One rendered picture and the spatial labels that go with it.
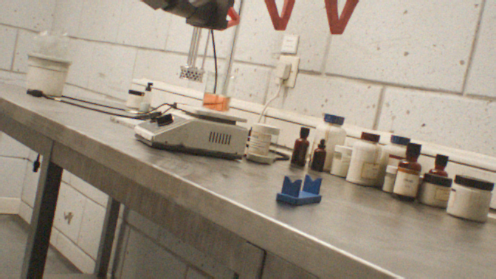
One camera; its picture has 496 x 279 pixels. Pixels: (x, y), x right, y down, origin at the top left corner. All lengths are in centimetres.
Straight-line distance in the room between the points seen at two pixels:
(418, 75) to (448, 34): 11
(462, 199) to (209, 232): 47
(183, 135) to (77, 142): 20
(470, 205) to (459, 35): 44
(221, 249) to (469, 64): 76
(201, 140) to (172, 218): 29
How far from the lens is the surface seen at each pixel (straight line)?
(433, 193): 129
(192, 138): 129
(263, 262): 85
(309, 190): 100
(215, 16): 130
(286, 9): 78
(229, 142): 132
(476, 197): 121
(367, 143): 138
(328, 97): 174
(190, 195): 94
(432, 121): 150
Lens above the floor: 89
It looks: 4 degrees down
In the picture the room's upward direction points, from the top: 12 degrees clockwise
